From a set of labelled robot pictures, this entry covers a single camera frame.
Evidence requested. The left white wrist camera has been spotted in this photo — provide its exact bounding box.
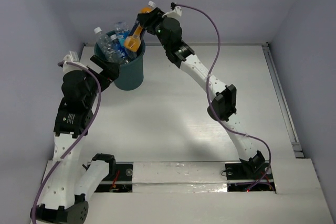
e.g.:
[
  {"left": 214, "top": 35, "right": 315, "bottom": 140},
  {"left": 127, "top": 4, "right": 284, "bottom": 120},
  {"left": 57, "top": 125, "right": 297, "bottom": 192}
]
[{"left": 57, "top": 51, "right": 86, "bottom": 75}]

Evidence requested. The clear bottle dark blue label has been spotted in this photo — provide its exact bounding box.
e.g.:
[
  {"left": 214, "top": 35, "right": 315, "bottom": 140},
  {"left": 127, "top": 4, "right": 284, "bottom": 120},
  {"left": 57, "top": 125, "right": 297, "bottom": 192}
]
[{"left": 110, "top": 34, "right": 128, "bottom": 60}]

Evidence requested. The right aluminium rail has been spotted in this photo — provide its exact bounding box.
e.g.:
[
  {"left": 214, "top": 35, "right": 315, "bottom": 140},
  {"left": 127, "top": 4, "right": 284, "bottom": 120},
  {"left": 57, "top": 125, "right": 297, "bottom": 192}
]
[{"left": 261, "top": 43, "right": 305, "bottom": 159}]

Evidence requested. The clear bottle light blue label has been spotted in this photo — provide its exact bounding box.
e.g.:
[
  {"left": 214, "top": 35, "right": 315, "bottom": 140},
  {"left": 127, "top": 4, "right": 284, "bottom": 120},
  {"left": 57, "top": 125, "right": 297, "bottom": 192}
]
[{"left": 114, "top": 21, "right": 130, "bottom": 46}]

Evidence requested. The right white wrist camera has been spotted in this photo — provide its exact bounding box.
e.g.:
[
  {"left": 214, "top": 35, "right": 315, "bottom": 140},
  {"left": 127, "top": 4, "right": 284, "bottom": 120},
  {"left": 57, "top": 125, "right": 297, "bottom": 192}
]
[{"left": 162, "top": 2, "right": 182, "bottom": 19}]

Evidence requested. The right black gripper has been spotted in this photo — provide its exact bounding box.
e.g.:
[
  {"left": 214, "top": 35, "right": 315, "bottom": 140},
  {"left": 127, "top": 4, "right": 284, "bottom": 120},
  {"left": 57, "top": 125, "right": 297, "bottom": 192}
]
[{"left": 136, "top": 7, "right": 171, "bottom": 51}]

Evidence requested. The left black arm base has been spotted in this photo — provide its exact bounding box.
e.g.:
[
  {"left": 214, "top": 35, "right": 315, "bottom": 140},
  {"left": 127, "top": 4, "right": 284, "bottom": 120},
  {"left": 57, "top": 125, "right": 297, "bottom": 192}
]
[{"left": 95, "top": 163, "right": 133, "bottom": 193}]

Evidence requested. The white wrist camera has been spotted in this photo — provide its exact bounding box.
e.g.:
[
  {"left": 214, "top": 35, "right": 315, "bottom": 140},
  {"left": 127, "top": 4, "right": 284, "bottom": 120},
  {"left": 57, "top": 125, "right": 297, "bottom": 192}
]
[
  {"left": 162, "top": 2, "right": 182, "bottom": 19},
  {"left": 57, "top": 51, "right": 86, "bottom": 75}
]

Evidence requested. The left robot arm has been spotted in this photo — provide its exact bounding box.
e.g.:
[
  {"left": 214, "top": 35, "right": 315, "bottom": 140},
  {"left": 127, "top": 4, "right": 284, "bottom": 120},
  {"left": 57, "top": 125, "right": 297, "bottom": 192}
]
[{"left": 30, "top": 51, "right": 119, "bottom": 223}]

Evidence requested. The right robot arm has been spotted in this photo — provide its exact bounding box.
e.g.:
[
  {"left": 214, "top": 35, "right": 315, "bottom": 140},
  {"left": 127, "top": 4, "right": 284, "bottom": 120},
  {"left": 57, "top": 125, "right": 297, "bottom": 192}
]
[{"left": 137, "top": 6, "right": 270, "bottom": 182}]

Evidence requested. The dark teal plastic bin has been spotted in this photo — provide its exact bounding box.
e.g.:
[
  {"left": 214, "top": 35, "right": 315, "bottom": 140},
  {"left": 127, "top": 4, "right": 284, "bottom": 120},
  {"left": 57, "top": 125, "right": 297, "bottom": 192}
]
[{"left": 94, "top": 31, "right": 145, "bottom": 91}]

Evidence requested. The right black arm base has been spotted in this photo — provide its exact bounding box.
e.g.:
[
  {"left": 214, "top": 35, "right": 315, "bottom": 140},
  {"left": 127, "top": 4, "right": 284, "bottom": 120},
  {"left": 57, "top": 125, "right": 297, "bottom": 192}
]
[{"left": 221, "top": 162, "right": 276, "bottom": 192}]

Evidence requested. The orange juice bottle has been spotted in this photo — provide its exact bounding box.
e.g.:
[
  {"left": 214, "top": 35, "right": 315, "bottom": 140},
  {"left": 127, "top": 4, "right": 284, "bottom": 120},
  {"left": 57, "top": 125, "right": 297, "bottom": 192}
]
[{"left": 124, "top": 1, "right": 156, "bottom": 52}]

